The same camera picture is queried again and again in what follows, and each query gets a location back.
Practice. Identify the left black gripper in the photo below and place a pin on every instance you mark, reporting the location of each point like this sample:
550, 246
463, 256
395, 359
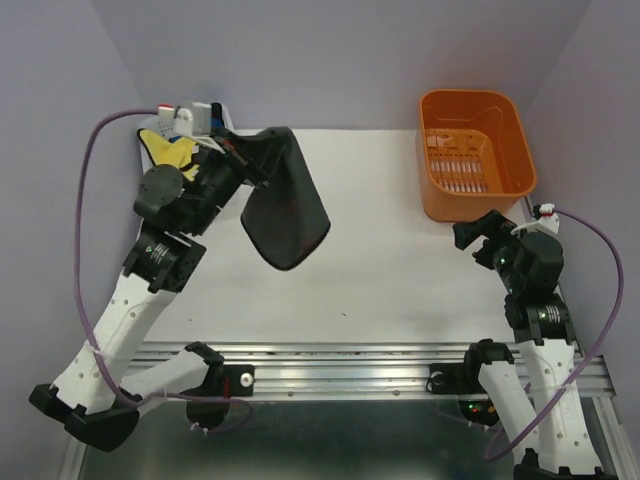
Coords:
234, 142

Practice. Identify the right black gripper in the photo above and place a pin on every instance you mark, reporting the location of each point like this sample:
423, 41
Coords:
493, 222

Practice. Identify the black and purple towel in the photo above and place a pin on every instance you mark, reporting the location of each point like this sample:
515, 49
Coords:
285, 219

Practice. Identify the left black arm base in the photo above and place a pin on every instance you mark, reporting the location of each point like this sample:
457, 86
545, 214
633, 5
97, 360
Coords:
230, 375

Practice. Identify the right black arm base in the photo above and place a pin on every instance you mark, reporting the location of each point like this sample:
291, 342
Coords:
451, 379

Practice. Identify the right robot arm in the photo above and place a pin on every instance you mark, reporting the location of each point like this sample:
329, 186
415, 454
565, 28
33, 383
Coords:
544, 420

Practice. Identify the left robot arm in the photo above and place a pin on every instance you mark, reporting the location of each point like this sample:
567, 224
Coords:
96, 400

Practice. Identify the white perforated basket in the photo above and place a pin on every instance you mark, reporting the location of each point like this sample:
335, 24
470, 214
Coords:
164, 127

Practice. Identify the yellow towel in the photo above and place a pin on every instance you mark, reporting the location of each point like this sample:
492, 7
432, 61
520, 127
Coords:
156, 150

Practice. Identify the orange plastic basket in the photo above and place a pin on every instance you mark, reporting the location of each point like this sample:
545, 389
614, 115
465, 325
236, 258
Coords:
472, 154

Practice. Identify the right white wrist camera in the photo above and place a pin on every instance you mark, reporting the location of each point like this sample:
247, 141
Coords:
544, 220

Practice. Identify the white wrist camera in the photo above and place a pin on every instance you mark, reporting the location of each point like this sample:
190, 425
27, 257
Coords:
190, 120
544, 220

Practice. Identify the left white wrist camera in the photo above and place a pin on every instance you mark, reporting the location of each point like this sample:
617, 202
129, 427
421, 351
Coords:
190, 120

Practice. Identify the aluminium mounting rail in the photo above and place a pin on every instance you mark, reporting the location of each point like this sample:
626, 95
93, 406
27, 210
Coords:
320, 371

